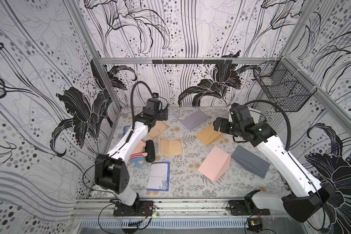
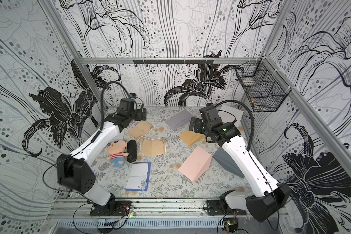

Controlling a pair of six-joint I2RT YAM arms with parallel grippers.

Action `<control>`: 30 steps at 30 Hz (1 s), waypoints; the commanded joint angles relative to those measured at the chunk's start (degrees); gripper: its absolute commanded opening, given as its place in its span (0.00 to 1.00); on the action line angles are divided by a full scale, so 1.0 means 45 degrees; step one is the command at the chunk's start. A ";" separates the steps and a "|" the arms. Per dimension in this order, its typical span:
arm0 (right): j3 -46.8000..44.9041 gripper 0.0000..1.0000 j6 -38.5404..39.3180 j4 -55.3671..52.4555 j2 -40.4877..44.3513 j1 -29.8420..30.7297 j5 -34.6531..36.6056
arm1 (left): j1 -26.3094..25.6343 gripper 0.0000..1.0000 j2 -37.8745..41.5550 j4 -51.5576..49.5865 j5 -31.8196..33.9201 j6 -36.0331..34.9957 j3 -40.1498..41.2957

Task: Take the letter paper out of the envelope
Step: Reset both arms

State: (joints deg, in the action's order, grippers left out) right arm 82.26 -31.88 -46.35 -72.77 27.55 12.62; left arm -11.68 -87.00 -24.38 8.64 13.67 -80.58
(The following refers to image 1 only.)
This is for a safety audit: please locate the cream letter paper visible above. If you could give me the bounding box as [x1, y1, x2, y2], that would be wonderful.
[158, 137, 184, 156]
[147, 121, 171, 141]

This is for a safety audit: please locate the yellow kraft envelope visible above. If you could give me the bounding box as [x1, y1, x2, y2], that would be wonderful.
[196, 124, 224, 146]

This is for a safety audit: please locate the lilac grey envelope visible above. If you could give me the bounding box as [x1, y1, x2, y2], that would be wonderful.
[180, 110, 209, 131]

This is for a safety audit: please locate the dark grey envelope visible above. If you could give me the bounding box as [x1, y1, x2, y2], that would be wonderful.
[231, 146, 271, 178]

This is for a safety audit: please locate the pink envelope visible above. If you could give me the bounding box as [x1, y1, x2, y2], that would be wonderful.
[198, 146, 231, 182]

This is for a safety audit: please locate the white blue-bordered letter paper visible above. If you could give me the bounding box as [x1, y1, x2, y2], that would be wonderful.
[147, 162, 170, 192]

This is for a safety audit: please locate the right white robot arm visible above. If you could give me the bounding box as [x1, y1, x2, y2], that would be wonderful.
[213, 103, 335, 223]

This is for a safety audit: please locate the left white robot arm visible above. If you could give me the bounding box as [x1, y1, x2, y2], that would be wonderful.
[94, 81, 168, 207]

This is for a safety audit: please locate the white mini drawer cabinet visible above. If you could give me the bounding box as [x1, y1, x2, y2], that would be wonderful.
[248, 107, 261, 123]

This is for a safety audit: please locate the pink plush doll toy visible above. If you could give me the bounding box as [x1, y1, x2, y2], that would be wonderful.
[129, 140, 148, 168]

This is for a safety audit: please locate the small electronics board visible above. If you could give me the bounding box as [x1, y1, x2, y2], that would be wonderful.
[246, 218, 263, 233]

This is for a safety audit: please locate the black bar on rail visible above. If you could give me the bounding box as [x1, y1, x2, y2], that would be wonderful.
[152, 59, 233, 64]

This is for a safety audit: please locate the black wire mesh basket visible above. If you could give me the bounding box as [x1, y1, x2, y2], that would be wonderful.
[253, 58, 317, 112]

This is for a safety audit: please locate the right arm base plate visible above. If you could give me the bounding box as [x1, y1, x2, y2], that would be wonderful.
[226, 200, 271, 216]

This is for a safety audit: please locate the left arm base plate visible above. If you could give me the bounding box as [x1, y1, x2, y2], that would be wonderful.
[113, 200, 155, 217]

